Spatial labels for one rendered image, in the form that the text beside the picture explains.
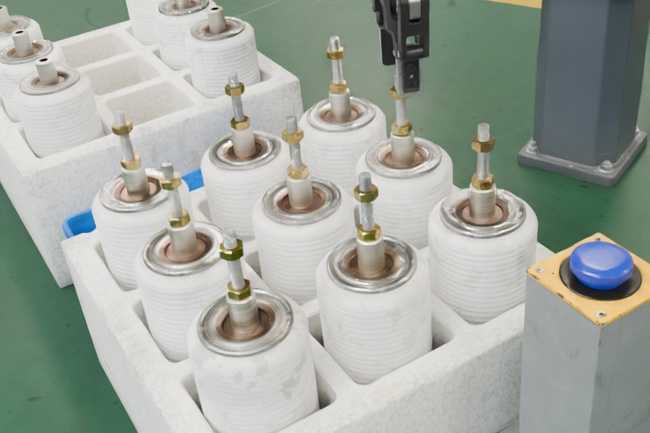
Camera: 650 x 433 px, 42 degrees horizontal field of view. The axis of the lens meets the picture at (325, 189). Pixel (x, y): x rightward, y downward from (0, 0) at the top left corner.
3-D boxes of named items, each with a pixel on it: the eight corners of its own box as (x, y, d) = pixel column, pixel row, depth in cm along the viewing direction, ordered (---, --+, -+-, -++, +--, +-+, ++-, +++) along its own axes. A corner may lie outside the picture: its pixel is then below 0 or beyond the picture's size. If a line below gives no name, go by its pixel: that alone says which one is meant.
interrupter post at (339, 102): (347, 110, 94) (344, 83, 92) (355, 119, 92) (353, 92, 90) (327, 115, 93) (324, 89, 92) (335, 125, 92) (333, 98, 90)
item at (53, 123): (106, 173, 122) (74, 58, 112) (130, 202, 115) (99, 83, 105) (42, 197, 119) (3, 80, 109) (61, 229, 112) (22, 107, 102)
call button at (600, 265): (598, 254, 60) (601, 231, 59) (643, 283, 57) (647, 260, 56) (556, 276, 58) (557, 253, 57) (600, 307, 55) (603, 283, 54)
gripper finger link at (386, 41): (403, 26, 80) (404, 63, 82) (401, 23, 80) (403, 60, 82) (380, 30, 80) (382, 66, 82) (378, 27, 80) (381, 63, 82)
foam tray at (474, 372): (373, 239, 115) (365, 123, 105) (588, 420, 86) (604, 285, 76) (99, 362, 100) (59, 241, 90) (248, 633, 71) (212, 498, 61)
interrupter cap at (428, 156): (435, 137, 87) (435, 131, 87) (447, 177, 81) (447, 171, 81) (362, 145, 87) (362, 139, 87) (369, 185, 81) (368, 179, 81)
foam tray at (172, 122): (204, 96, 156) (187, 2, 146) (312, 186, 127) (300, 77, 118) (-8, 168, 141) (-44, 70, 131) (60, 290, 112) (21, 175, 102)
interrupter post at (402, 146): (414, 153, 85) (412, 125, 83) (417, 165, 83) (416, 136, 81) (390, 156, 85) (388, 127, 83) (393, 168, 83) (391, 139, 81)
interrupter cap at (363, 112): (359, 95, 97) (359, 90, 96) (387, 124, 91) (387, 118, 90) (297, 111, 95) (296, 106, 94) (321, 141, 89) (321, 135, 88)
